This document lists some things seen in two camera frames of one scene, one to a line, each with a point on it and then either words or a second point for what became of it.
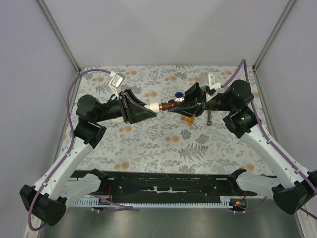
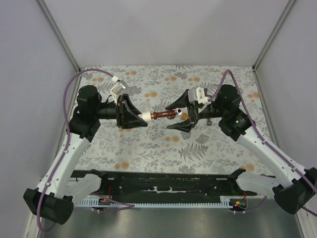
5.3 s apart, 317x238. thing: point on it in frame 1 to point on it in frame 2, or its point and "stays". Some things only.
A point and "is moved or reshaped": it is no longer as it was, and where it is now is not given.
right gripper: [191, 105] to [186, 126]
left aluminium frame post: [59, 35] stays
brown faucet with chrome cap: [179, 97] to [169, 114]
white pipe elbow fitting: [154, 106] is moved or reshaped
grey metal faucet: [209, 123] stays
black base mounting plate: [202, 185] stays
